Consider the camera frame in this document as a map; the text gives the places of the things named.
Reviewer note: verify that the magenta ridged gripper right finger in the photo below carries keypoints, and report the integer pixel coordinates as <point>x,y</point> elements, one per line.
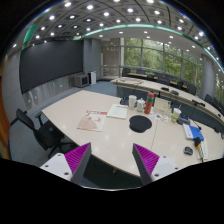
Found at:
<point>151,166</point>

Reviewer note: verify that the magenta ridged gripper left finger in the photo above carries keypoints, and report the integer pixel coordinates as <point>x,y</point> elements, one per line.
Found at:
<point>70,166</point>

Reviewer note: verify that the grey computer mouse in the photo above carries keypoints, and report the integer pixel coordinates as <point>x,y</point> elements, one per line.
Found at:
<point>188,151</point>

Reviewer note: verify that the black round mouse pad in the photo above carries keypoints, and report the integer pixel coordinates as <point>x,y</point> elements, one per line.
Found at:
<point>139,123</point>

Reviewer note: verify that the black office chair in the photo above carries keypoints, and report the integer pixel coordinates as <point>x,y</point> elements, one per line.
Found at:
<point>48,136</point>

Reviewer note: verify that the red and white magazine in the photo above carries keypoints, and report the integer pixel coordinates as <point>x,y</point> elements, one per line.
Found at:
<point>92,121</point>

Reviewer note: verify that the yellow black marker pen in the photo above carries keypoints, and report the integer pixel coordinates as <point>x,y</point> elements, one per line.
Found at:
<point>197,143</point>

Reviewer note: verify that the green and white cup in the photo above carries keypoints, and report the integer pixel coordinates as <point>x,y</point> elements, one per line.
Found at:
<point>175,115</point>

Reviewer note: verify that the white ceramic teapot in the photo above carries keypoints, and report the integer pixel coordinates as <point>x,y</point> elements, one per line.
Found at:
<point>140,105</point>

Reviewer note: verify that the white paper booklet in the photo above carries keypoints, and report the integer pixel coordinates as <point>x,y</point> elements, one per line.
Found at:
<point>118,111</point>

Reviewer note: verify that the white paper cup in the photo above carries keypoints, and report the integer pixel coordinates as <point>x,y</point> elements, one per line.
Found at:
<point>132,101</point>

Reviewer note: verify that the red water bottle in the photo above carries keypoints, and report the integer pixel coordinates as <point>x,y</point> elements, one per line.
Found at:
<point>149,102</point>

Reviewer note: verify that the grey cabinet with monitor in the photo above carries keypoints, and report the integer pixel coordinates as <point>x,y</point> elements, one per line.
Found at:
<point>81,81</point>

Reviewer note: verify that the large dark wall screen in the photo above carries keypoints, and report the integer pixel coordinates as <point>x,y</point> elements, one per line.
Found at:
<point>44,62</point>

